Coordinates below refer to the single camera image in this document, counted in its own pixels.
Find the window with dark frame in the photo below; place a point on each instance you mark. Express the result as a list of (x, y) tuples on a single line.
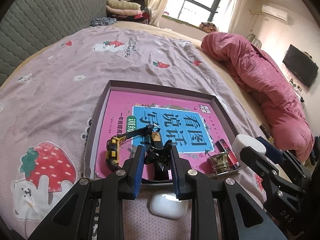
[(196, 12)]

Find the red lipstick box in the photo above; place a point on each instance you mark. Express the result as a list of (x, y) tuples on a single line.
[(227, 152)]

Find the stack of folded blankets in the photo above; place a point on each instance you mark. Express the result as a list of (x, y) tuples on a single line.
[(128, 11)]

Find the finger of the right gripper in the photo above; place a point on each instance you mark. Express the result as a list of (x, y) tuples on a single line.
[(258, 163), (283, 158)]

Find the white earbuds case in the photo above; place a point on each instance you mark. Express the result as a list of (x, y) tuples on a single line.
[(165, 204)]

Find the yellow black wrist watch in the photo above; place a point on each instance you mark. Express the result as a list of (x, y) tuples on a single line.
[(113, 144)]

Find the round white jar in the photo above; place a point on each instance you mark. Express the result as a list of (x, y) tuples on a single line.
[(241, 141)]

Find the grey quilted headboard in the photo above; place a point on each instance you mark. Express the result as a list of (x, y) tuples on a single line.
[(31, 25)]

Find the pink quilted duvet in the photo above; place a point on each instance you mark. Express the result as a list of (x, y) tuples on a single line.
[(258, 74)]

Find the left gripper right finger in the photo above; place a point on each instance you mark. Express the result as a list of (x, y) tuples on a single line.
[(184, 184)]

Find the pink Chinese workbook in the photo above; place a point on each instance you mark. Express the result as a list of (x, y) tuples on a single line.
[(194, 127)]

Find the white air conditioner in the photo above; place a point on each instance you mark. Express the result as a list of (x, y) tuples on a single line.
[(277, 13)]

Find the black hair clip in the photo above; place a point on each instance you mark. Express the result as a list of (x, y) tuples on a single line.
[(159, 155)]

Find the wall mounted black television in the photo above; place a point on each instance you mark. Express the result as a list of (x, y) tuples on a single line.
[(302, 65)]

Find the purple cardboard box tray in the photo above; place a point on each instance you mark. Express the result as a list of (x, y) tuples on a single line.
[(95, 128)]

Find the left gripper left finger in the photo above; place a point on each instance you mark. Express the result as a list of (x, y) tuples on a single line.
[(134, 171)]

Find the strawberry print bed sheet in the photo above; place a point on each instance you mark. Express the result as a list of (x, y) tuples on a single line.
[(52, 96)]

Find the brown patterned bag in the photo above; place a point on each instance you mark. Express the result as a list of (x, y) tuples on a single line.
[(208, 27)]

